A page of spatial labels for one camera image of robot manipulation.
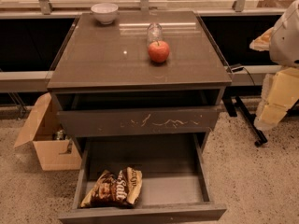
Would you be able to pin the red apple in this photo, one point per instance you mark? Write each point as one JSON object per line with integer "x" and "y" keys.
{"x": 158, "y": 51}

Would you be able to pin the closed top drawer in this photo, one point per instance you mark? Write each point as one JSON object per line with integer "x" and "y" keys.
{"x": 117, "y": 122}

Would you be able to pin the grey drawer cabinet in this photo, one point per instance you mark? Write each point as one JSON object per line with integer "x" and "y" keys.
{"x": 108, "y": 66}

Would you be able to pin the black metal stand legs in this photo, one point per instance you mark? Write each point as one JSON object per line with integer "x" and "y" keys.
{"x": 233, "y": 104}

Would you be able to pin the clear glass jar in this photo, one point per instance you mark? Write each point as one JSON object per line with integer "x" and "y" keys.
{"x": 154, "y": 33}

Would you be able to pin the metal can in box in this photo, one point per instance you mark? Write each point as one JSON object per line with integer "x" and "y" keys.
{"x": 59, "y": 135}

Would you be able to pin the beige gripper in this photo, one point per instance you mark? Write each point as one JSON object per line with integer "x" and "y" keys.
{"x": 286, "y": 42}

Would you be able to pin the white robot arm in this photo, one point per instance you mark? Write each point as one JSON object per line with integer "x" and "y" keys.
{"x": 284, "y": 45}

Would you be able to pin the brown chip bag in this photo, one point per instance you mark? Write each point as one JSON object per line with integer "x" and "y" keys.
{"x": 122, "y": 189}

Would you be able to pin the open cardboard box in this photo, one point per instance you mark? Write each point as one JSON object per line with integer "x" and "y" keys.
{"x": 40, "y": 129}

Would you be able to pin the open middle drawer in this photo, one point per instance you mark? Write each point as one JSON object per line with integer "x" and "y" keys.
{"x": 173, "y": 188}

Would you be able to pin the white ceramic bowl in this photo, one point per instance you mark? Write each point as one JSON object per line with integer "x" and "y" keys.
{"x": 105, "y": 13}

